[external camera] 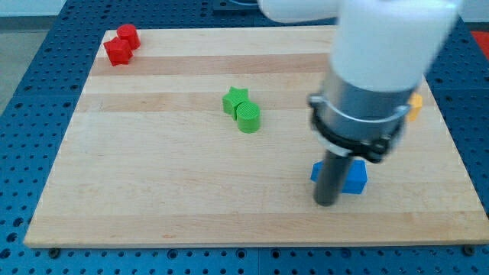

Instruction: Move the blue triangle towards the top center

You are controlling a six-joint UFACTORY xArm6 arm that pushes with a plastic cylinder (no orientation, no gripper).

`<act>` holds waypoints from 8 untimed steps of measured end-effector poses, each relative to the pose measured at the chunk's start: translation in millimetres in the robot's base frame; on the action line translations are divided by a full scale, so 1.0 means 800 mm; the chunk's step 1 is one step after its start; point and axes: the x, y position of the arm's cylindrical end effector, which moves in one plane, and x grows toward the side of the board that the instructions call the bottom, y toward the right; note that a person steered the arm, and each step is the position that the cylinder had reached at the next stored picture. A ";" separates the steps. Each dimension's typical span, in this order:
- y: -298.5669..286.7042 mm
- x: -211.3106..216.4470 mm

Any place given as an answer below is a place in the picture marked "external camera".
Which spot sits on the green cylinder block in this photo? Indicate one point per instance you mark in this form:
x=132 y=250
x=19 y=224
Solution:
x=248 y=117

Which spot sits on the green star block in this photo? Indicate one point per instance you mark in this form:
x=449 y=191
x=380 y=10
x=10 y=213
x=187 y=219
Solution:
x=232 y=99

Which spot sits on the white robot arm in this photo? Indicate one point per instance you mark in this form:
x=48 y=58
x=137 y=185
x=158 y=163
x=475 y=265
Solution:
x=378 y=57

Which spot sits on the blue triangle block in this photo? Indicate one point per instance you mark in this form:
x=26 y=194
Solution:
x=356 y=180

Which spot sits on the silver flange with black clamp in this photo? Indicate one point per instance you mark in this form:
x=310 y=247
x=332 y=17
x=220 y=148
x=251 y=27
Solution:
x=350 y=121

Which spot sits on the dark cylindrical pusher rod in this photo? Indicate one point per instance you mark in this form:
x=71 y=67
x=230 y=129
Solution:
x=331 y=178

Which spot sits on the wooden board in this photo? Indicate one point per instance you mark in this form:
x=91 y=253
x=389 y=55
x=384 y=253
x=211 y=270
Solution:
x=150 y=160

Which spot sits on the red cylinder block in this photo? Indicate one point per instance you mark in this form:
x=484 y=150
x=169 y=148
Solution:
x=129 y=33

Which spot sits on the yellow block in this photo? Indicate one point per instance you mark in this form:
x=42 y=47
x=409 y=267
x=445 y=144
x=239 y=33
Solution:
x=416 y=103

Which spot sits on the red hexagon block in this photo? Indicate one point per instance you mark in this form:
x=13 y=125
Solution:
x=119 y=51

